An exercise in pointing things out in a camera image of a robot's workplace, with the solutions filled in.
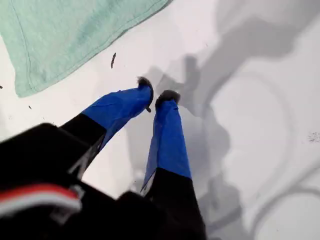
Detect red white gripper wire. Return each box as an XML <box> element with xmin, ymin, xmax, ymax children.
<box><xmin>0</xmin><ymin>183</ymin><xmax>83</xmax><ymax>219</ymax></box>

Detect pale green T-shirt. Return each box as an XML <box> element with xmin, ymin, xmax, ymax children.
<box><xmin>0</xmin><ymin>0</ymin><xmax>174</xmax><ymax>99</ymax></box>

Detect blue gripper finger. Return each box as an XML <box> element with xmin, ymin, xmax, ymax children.
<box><xmin>59</xmin><ymin>76</ymin><xmax>155</xmax><ymax>154</ymax></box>
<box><xmin>140</xmin><ymin>89</ymin><xmax>209</xmax><ymax>240</ymax></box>

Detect small dark debris scrap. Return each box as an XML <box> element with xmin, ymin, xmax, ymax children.
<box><xmin>109</xmin><ymin>51</ymin><xmax>118</xmax><ymax>69</ymax></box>

